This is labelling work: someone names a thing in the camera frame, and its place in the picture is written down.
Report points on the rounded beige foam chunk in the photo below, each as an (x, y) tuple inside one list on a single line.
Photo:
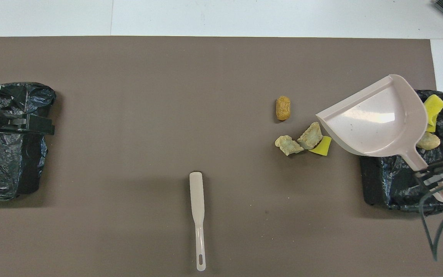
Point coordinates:
[(429, 141)]

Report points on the thin yellow sponge piece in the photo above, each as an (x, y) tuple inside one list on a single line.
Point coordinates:
[(431, 127)]

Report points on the large yellow sponge piece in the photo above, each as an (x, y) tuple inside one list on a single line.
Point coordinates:
[(435, 105)]

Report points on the beige plastic dustpan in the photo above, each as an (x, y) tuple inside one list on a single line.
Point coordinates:
[(379, 115)]

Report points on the small yellow sponge wedge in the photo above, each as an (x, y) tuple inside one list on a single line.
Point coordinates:
[(323, 147)]

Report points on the blocky beige foam chunk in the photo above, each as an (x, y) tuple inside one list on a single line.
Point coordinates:
[(310, 135)]

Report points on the pale yellow foam chunk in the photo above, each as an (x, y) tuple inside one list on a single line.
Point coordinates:
[(288, 145)]

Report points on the brown oval sponge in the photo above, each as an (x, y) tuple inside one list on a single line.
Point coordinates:
[(283, 108)]

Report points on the beige hand brush black bristles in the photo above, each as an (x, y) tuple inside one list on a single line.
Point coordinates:
[(196, 192)]

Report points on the bin with black bag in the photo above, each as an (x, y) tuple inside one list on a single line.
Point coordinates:
[(14, 173), (390, 181)]

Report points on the brown table mat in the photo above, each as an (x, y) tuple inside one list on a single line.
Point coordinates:
[(167, 96)]

